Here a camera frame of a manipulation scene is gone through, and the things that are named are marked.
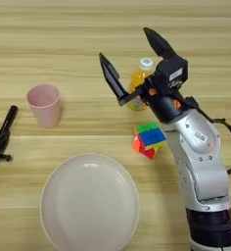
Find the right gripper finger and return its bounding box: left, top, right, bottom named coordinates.
left=98, top=52, right=130, bottom=101
left=142, top=26, right=179, bottom=61

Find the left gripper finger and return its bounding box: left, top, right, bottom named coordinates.
left=0, top=129, right=10, bottom=152

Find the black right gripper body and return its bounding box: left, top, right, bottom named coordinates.
left=117, top=75, right=200, bottom=125

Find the pink plastic cup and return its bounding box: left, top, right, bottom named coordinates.
left=25, top=83, right=63, bottom=129

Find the pale pink round plate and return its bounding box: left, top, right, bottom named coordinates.
left=39, top=153, right=141, bottom=251

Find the orange juice bottle white cap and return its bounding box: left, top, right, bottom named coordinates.
left=125, top=57, right=156, bottom=112

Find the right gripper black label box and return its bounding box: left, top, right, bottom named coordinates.
left=155, top=56, right=189, bottom=95

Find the multicoloured twisted puzzle cube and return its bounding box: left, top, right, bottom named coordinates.
left=131, top=122, right=168, bottom=161

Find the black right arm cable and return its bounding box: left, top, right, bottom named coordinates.
left=184, top=96, right=231, bottom=176

